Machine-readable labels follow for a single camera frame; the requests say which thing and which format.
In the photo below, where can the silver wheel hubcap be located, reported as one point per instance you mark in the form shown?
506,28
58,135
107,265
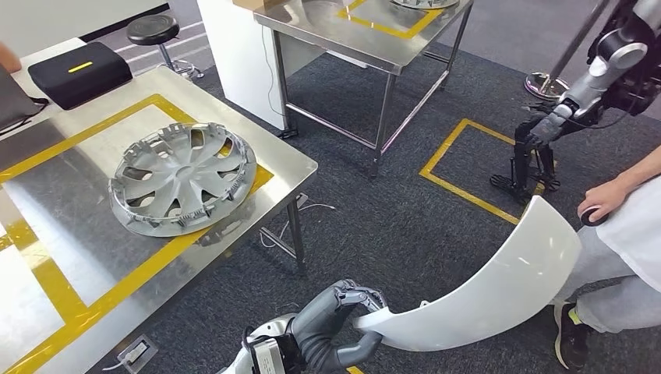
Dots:
423,4
180,175

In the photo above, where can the floor socket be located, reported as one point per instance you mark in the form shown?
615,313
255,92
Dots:
135,353

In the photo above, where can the white table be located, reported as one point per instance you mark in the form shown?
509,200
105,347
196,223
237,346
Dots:
62,20

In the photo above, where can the cardboard box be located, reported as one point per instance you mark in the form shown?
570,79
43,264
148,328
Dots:
258,4

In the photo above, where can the steel workbench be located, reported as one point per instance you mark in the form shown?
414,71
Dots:
330,36
51,206

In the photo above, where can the white curved plastic part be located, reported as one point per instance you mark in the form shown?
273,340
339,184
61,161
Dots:
495,299

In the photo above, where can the black case with yellow mark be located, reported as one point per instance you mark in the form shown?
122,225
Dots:
77,82

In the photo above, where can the chrome stanchion post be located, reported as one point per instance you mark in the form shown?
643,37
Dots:
545,85

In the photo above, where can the black handheld remote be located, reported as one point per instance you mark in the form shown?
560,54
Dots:
594,219

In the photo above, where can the yellow tape on workbench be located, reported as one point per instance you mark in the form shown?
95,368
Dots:
129,279
382,28

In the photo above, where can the black round stool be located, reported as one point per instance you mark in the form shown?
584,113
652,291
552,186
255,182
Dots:
152,28

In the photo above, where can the white cabinet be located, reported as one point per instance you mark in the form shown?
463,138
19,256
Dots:
237,67

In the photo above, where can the humanoid robot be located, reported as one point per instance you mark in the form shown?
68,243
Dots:
614,57

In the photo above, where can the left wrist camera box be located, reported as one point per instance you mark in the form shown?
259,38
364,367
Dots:
268,359

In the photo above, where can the person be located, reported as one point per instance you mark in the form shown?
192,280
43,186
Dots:
635,232
8,59

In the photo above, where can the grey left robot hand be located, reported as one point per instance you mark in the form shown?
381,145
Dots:
320,325

